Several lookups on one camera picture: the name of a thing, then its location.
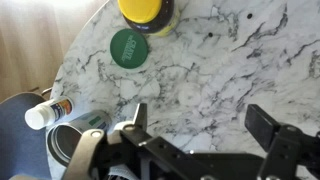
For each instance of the brown bottle with yellow lid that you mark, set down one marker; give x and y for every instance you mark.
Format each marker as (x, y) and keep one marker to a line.
(141, 10)

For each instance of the white pill bottle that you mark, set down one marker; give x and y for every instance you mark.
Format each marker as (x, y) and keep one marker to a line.
(43, 115)

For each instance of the green round lid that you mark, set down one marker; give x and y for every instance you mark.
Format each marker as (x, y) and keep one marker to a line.
(129, 49)

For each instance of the steel tumbler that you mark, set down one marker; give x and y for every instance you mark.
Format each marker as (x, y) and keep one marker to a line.
(65, 140)

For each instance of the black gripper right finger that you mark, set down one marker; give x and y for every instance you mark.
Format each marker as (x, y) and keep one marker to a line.
(263, 126)

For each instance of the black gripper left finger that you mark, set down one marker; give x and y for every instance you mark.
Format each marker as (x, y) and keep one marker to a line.
(141, 116)

